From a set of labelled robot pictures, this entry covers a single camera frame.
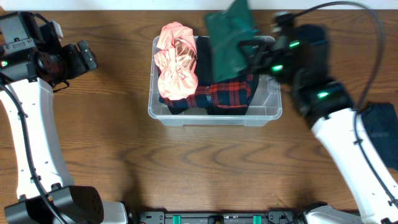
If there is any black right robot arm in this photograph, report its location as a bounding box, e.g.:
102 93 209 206
238 25 397 223

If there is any red navy plaid shirt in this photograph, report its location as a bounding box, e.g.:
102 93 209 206
159 75 259 109

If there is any black cloth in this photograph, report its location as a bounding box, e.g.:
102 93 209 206
195 36 213 86

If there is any black garment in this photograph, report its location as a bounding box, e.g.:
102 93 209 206
166 70 261 116

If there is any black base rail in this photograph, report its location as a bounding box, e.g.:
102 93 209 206
138 210 306 224

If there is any clear plastic storage bin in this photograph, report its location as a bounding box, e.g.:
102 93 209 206
147 35 283 128

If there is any dark navy cloth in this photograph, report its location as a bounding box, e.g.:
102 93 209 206
361 103 398 170

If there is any pink printed shirt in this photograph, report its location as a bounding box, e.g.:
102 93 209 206
154 22 198 100

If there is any dark green shirt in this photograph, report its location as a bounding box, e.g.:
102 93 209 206
205 0 256 83

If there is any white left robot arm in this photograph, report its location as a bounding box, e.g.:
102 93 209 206
1 12 130 223

